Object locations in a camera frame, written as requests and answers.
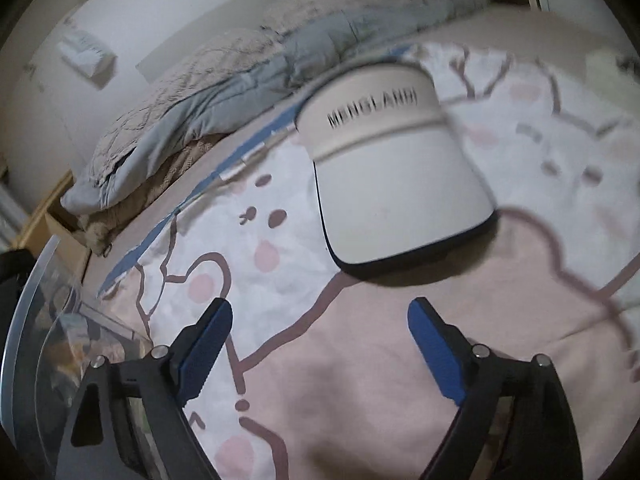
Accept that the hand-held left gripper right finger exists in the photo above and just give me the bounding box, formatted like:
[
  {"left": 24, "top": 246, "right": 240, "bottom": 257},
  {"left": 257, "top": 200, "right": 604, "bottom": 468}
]
[{"left": 407, "top": 297, "right": 585, "bottom": 480}]

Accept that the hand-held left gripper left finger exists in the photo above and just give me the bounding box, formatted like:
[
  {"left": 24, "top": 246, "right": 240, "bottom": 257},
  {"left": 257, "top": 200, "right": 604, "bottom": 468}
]
[{"left": 54, "top": 297, "right": 234, "bottom": 480}]

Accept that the cream sun visor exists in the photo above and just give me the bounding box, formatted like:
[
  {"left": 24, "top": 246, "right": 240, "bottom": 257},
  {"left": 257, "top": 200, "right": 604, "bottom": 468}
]
[{"left": 295, "top": 57, "right": 497, "bottom": 277}]

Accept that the clear plastic storage bin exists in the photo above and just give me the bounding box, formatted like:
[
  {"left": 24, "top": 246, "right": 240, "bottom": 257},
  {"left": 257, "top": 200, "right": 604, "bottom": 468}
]
[{"left": 0, "top": 235, "right": 156, "bottom": 480}]

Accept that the pink cartoon printed blanket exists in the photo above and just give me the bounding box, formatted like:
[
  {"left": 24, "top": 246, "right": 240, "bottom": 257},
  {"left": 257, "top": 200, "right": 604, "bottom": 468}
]
[{"left": 97, "top": 42, "right": 640, "bottom": 480}]

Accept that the beige fleece blanket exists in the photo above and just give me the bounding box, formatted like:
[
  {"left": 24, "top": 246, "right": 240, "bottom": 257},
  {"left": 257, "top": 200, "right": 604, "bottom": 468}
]
[{"left": 77, "top": 137, "right": 221, "bottom": 256}]

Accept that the wooden bedside shelf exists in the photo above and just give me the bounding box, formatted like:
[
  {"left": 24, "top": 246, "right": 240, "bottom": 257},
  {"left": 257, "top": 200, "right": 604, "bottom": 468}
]
[{"left": 0, "top": 155, "right": 93, "bottom": 281}]

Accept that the pale grey curtain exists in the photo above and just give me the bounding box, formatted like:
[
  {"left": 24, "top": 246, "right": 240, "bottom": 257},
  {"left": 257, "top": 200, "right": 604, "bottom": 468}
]
[{"left": 0, "top": 180, "right": 31, "bottom": 241}]

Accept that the beige textured pillow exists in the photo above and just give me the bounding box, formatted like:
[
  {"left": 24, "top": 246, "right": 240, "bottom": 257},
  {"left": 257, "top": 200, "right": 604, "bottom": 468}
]
[
  {"left": 92, "top": 27, "right": 286, "bottom": 186},
  {"left": 260, "top": 0, "right": 416, "bottom": 36}
]

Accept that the white paper bag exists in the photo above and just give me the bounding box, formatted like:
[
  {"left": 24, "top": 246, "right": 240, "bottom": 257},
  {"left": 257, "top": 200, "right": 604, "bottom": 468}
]
[{"left": 56, "top": 30, "right": 116, "bottom": 78}]

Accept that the grey-blue duvet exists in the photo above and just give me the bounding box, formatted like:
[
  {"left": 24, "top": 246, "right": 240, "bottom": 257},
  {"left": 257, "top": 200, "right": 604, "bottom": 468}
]
[{"left": 60, "top": 0, "right": 493, "bottom": 213}]

